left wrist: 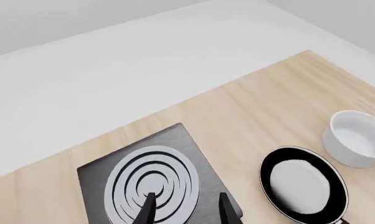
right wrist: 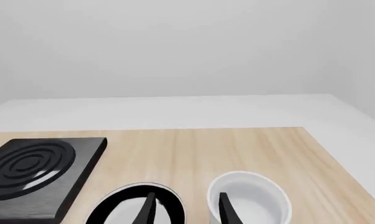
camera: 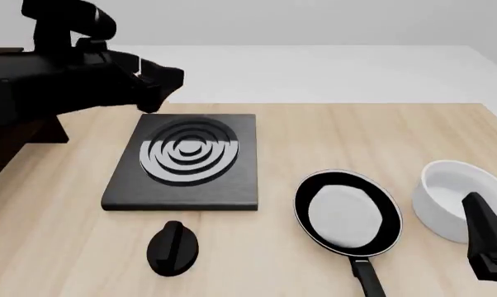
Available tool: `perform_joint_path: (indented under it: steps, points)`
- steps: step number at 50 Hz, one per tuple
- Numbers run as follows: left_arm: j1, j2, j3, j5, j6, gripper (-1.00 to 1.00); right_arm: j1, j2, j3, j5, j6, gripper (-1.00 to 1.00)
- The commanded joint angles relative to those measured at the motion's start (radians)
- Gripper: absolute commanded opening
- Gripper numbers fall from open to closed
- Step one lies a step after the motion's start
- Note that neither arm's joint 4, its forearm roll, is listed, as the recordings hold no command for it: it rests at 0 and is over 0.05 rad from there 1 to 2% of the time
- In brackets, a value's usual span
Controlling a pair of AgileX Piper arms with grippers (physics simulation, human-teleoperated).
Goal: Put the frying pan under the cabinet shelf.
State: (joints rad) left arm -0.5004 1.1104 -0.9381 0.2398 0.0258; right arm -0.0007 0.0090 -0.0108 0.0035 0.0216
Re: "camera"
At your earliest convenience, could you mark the flat black stove plate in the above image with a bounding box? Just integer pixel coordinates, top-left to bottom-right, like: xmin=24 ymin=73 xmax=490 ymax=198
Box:
xmin=102 ymin=113 xmax=260 ymax=213

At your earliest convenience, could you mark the black frying pan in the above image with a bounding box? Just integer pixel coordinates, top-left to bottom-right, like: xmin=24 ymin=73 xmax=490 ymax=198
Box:
xmin=293 ymin=168 xmax=405 ymax=297

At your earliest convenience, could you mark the white ceramic bowl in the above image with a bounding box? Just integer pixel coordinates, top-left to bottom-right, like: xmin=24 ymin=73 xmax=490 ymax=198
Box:
xmin=410 ymin=158 xmax=497 ymax=245

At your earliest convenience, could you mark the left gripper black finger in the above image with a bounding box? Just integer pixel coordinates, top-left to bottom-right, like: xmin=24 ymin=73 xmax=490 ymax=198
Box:
xmin=131 ymin=76 xmax=170 ymax=114
xmin=140 ymin=58 xmax=186 ymax=94

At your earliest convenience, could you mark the round black stove knob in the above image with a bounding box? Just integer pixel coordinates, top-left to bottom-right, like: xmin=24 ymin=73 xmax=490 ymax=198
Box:
xmin=146 ymin=219 xmax=201 ymax=277

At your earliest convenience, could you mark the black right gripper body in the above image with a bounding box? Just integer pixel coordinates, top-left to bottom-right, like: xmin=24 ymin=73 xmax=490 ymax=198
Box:
xmin=466 ymin=243 xmax=497 ymax=283

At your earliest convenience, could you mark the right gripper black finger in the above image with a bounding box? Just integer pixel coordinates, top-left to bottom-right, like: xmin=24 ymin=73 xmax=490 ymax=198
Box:
xmin=461 ymin=191 xmax=497 ymax=252

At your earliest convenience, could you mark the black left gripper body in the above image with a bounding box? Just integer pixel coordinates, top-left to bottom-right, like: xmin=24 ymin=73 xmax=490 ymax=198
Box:
xmin=102 ymin=49 xmax=141 ymax=85

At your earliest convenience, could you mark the dark wooden cabinet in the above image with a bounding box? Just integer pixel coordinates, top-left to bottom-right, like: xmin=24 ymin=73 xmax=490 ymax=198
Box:
xmin=0 ymin=45 xmax=70 ymax=191

